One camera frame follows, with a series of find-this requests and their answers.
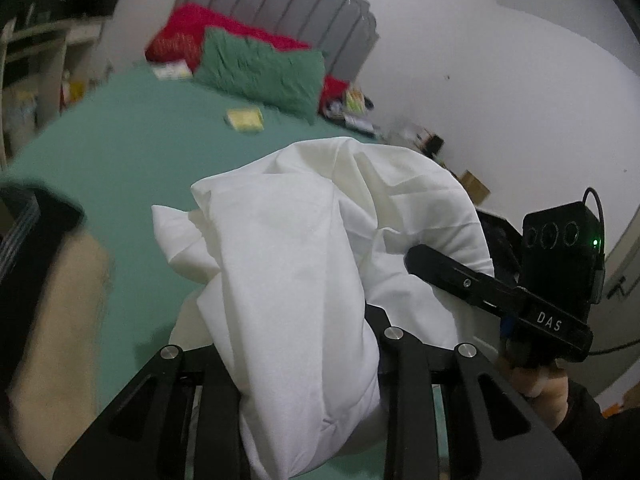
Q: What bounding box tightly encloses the white pillowcase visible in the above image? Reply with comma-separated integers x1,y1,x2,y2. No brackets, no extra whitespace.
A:
151,136,497,480

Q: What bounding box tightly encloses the green pillow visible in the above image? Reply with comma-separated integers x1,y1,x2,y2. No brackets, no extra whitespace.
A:
192,27,327,126

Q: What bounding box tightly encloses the cardboard box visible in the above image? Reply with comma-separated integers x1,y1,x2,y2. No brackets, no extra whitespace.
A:
456,170,492,207

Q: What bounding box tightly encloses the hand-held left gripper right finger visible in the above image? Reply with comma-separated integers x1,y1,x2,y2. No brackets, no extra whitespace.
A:
364,304,583,480

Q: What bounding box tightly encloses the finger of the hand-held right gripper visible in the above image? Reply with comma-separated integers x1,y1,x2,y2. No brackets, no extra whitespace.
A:
404,244,527,320

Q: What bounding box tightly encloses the red patterned pillow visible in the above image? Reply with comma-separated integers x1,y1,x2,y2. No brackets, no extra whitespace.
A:
145,2,352,112

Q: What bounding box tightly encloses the white shelf unit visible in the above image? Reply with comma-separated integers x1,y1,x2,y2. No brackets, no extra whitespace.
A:
0,14,110,171

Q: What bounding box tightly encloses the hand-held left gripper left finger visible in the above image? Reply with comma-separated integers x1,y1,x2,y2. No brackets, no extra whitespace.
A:
52,344,251,480

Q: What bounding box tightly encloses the pile of packets and papers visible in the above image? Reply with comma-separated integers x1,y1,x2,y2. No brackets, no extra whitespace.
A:
320,84,387,139

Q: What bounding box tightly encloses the white packet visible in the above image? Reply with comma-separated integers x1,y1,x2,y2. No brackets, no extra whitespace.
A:
152,61,194,81

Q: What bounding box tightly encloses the yellow packet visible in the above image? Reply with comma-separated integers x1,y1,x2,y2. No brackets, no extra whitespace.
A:
223,107,265,134

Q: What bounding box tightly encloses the black cable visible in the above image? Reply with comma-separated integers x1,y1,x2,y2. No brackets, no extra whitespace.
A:
581,187,609,306

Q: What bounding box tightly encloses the person's right hand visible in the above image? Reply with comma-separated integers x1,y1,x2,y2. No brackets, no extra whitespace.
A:
500,340,572,432

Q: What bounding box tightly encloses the bed with green sheet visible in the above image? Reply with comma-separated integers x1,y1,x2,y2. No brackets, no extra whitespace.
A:
0,62,448,480

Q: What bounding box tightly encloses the grey padded headboard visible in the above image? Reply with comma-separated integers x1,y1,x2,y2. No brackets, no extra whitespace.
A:
172,0,379,87

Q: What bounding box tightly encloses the person's right forearm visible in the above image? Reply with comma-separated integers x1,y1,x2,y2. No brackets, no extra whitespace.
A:
549,379,640,480

